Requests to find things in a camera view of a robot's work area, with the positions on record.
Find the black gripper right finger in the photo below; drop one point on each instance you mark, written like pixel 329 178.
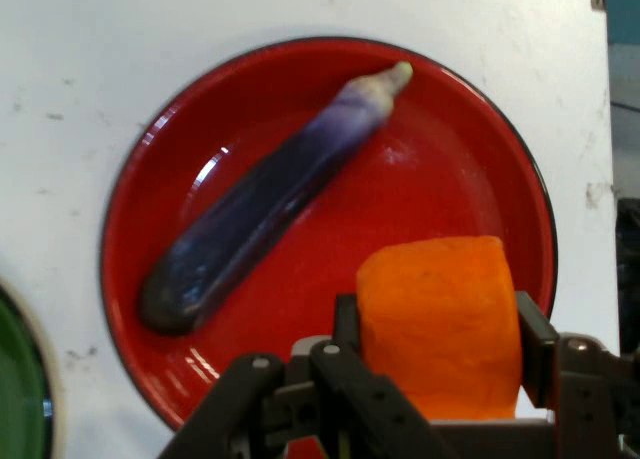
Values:
pixel 590 394

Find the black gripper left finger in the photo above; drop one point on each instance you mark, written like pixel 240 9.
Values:
pixel 320 409

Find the purple toy eggplant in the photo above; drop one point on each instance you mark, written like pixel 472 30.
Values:
pixel 260 204

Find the red plate with black rim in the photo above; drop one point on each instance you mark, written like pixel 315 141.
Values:
pixel 425 189

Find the dark green plate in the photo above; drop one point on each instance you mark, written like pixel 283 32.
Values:
pixel 20 379

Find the teal floor mat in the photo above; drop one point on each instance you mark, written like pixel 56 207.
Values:
pixel 625 39

